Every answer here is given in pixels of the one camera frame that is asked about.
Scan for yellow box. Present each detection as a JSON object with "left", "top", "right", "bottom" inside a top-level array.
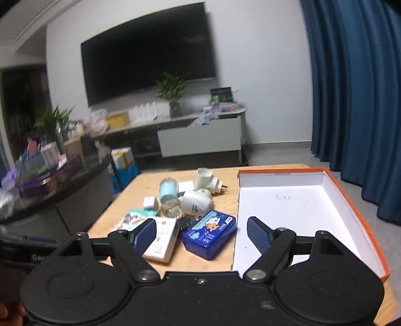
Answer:
[{"left": 107, "top": 112, "right": 130, "bottom": 129}]

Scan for beige cardboard box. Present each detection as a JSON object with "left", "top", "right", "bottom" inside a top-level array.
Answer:
[{"left": 63, "top": 138, "right": 84, "bottom": 160}]

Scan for pink white plastic bag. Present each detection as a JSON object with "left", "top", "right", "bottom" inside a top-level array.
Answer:
[{"left": 83, "top": 108, "right": 109, "bottom": 135}]

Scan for clear plastic bags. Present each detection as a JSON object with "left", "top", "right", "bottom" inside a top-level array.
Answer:
[{"left": 188, "top": 114, "right": 217, "bottom": 126}]

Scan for blue curtain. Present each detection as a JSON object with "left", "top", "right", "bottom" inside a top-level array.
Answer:
[{"left": 299, "top": 0, "right": 401, "bottom": 226}]

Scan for small black object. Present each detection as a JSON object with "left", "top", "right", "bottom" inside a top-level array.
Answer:
[{"left": 177, "top": 217, "right": 196, "bottom": 239}]

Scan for green leafy plant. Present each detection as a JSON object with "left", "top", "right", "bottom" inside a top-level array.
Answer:
[{"left": 33, "top": 106, "right": 74, "bottom": 145}]

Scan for purple gift box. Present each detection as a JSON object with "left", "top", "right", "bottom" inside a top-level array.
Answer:
[{"left": 16, "top": 155, "right": 83, "bottom": 199}]

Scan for light blue bottle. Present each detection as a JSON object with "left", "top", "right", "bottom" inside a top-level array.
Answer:
[{"left": 159, "top": 177, "right": 180, "bottom": 203}]

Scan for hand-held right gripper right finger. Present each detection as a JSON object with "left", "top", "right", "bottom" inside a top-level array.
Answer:
[{"left": 243, "top": 216, "right": 348, "bottom": 283}]

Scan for white router with antennas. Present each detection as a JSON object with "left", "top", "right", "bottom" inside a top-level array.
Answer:
[{"left": 130, "top": 102, "right": 170, "bottom": 121}]

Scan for green white bandage box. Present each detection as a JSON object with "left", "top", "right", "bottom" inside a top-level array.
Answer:
[{"left": 120, "top": 209, "right": 157, "bottom": 232}]

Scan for potted bamboo plant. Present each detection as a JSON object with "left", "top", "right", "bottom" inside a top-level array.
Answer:
[{"left": 156, "top": 71, "right": 190, "bottom": 118}]

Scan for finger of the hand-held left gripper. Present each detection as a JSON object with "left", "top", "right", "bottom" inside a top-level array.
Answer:
[{"left": 0, "top": 233, "right": 57, "bottom": 247}]

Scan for pile of small packets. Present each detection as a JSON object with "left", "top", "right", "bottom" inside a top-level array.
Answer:
[{"left": 196, "top": 102, "right": 245, "bottom": 116}]

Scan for blue plastic box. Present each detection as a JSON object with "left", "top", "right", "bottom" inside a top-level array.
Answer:
[{"left": 182, "top": 211, "right": 237, "bottom": 261}]

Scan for person's left hand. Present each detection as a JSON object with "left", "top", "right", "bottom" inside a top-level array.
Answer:
[{"left": 0, "top": 302, "right": 27, "bottom": 326}]

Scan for white cabinet front panel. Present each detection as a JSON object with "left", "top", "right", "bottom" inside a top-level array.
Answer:
[{"left": 157, "top": 117, "right": 242, "bottom": 157}]

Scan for grey TV stand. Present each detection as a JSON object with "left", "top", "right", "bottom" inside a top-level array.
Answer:
[{"left": 89, "top": 108, "right": 246, "bottom": 167}]

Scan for white cube USB charger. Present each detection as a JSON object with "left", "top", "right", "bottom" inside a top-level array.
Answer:
[{"left": 178, "top": 181, "right": 196, "bottom": 198}]

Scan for orange cardboard box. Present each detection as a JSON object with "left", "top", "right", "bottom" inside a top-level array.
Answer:
[{"left": 232, "top": 168, "right": 390, "bottom": 281}]

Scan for white plug-in vaporizer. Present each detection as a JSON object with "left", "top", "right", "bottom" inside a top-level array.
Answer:
[{"left": 194, "top": 168, "right": 229, "bottom": 196}]

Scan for white printed carton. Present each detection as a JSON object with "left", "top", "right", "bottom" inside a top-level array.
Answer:
[{"left": 142, "top": 217, "right": 180, "bottom": 263}]

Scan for black television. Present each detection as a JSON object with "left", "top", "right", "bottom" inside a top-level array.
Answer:
[{"left": 80, "top": 2, "right": 217, "bottom": 107}]

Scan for blue plastic bag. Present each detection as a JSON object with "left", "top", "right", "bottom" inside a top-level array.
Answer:
[{"left": 110, "top": 161, "right": 141, "bottom": 193}]

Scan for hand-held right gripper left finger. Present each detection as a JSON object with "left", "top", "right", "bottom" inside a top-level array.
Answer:
[{"left": 56, "top": 218, "right": 160, "bottom": 283}]

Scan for dark curved counter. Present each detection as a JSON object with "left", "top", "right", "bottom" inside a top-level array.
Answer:
[{"left": 0, "top": 153, "right": 115, "bottom": 239}]

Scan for black green box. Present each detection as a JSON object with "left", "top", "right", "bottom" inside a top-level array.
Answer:
[{"left": 210, "top": 87, "right": 235, "bottom": 104}]

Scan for white yellow cardboard boxes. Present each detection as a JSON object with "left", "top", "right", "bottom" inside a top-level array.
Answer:
[{"left": 111, "top": 147, "right": 135, "bottom": 170}]

